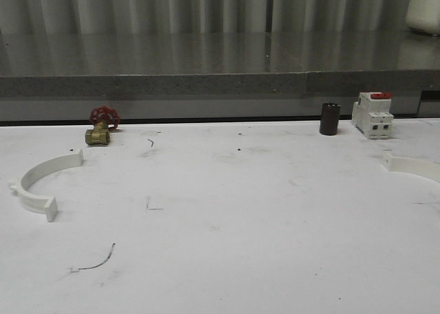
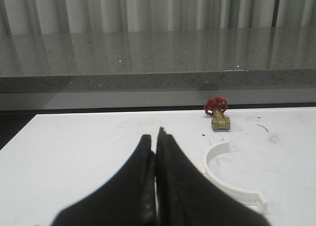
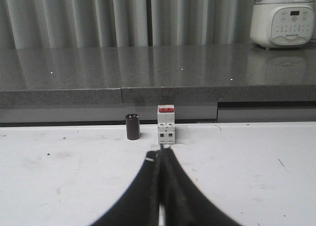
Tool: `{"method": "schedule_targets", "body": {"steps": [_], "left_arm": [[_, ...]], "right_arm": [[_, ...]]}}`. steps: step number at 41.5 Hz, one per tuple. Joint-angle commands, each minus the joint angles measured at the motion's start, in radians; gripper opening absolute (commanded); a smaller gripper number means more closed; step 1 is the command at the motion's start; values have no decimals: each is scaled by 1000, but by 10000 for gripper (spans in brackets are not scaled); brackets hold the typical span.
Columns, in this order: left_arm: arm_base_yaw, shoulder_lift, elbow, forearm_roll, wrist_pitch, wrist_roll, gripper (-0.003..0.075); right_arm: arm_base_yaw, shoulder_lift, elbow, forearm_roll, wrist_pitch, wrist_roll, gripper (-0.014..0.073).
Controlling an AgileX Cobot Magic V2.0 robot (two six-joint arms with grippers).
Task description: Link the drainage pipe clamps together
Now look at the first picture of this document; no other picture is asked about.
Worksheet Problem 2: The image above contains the brass valve red handwheel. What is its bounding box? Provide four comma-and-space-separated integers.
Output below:
85, 106, 121, 146

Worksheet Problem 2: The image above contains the white half-ring pipe clamp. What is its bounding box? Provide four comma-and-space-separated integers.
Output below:
10, 149, 84, 222

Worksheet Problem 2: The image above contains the white container in background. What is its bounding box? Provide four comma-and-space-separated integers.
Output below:
406, 0, 439, 35

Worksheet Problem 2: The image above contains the white circuit breaker red switch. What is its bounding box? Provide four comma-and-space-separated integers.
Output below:
351, 92, 394, 139

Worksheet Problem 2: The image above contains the dark brown cylindrical coupling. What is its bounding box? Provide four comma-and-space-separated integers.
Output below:
319, 102, 341, 136

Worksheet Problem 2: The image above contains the grey stone counter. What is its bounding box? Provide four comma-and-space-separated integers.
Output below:
0, 31, 440, 119

